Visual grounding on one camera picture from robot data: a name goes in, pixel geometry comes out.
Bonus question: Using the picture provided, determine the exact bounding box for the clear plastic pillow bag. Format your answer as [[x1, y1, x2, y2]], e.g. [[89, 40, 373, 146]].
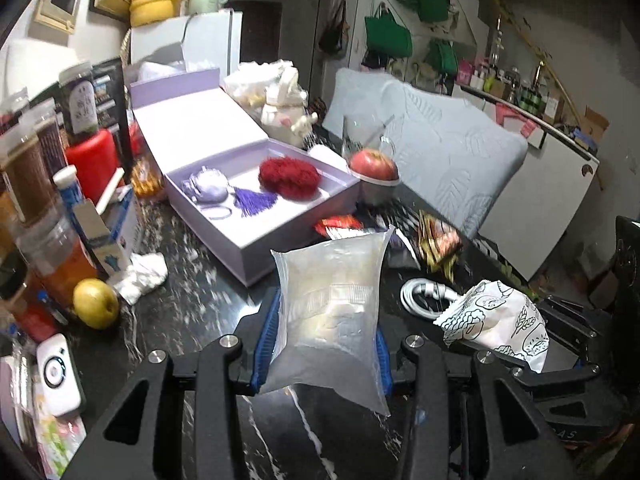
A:
[[262, 229, 394, 417]]

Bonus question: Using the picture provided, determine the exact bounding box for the white patterned snack bag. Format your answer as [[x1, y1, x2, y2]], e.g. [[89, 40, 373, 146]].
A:
[[434, 280, 550, 374]]

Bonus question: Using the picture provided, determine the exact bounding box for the brown gold snack bag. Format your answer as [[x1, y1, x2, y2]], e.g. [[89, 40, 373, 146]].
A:
[[418, 210, 462, 282]]

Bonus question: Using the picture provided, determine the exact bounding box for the red snack packet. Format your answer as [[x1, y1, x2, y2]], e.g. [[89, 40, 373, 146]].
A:
[[314, 214, 363, 240]]

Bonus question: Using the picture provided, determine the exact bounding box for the red fluffy scrunchie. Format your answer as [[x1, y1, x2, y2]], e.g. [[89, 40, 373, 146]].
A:
[[258, 157, 321, 200]]

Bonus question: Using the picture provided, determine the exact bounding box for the lavender drawstring pouch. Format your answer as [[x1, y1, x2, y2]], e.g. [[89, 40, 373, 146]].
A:
[[181, 166, 278, 219]]

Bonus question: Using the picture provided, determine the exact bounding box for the crumpled white tissue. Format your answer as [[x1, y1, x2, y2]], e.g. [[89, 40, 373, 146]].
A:
[[107, 252, 168, 306]]

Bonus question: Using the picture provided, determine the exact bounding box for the lavender open gift box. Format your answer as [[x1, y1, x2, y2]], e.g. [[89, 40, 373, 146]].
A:
[[130, 70, 359, 286]]

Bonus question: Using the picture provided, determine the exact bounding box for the metal bowl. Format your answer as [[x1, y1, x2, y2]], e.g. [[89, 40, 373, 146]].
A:
[[352, 171, 401, 207]]

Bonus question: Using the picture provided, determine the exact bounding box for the white cabinet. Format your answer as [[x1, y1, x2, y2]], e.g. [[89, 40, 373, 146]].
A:
[[452, 84, 599, 280]]

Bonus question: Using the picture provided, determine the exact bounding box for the yellow apple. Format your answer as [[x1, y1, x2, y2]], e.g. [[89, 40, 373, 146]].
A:
[[73, 278, 119, 330]]

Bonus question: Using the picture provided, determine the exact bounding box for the white blue carton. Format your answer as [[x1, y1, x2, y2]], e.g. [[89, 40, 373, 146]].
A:
[[73, 185, 143, 276]]

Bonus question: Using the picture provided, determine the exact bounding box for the red apple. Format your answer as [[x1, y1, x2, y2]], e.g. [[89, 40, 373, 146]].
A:
[[349, 148, 399, 181]]

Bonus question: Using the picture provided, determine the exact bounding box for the white portable device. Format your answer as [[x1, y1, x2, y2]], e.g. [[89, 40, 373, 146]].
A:
[[36, 334, 86, 418]]

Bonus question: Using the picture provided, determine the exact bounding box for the light blue leaf cushion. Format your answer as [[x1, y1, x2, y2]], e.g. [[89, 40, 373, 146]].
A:
[[323, 68, 527, 238]]

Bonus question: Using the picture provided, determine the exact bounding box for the glass mug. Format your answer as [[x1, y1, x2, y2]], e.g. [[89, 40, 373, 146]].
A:
[[342, 114, 396, 162]]

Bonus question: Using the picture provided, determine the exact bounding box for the orange liquid jar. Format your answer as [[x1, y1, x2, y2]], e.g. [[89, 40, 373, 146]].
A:
[[14, 212, 98, 308]]

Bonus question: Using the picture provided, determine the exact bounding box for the cream cartoon water bottle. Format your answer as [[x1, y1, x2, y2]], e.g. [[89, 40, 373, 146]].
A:
[[260, 66, 318, 148]]

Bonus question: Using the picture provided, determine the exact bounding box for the red plastic container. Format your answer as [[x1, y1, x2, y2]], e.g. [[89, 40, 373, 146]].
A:
[[65, 129, 119, 204]]

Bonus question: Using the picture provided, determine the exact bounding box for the blue white tube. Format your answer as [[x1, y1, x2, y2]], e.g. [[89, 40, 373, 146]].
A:
[[53, 165, 85, 222]]

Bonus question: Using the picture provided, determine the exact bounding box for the clear plastic bag of snacks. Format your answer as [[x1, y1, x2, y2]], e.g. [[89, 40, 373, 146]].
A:
[[221, 60, 294, 110]]

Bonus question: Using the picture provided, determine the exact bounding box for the dark lidded jar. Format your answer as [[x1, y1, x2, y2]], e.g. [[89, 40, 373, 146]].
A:
[[58, 61, 99, 145]]

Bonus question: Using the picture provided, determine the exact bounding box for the white refrigerator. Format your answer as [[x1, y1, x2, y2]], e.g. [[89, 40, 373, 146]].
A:
[[130, 9, 243, 77]]

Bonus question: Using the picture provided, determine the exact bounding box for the green tote bag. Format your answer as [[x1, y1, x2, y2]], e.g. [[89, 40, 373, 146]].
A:
[[364, 2, 413, 58]]

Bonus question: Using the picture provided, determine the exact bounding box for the white cable coil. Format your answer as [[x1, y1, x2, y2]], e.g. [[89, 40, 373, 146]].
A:
[[399, 277, 461, 324]]

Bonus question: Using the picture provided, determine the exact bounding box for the wall intercom panel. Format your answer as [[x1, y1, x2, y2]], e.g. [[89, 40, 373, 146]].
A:
[[34, 0, 80, 35]]

